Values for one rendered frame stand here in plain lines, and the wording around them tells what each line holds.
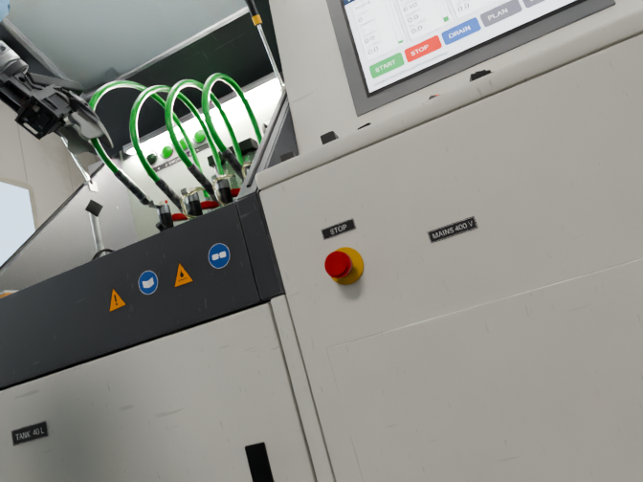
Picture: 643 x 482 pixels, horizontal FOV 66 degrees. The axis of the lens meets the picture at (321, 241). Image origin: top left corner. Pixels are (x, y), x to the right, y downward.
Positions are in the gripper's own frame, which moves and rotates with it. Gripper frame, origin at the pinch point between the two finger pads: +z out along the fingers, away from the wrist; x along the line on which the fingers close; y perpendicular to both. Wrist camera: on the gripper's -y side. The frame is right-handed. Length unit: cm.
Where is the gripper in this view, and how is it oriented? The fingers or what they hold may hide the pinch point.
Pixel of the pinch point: (104, 145)
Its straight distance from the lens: 110.3
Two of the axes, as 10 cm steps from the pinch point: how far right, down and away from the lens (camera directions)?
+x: 7.3, -5.3, -4.3
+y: -0.8, 5.6, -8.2
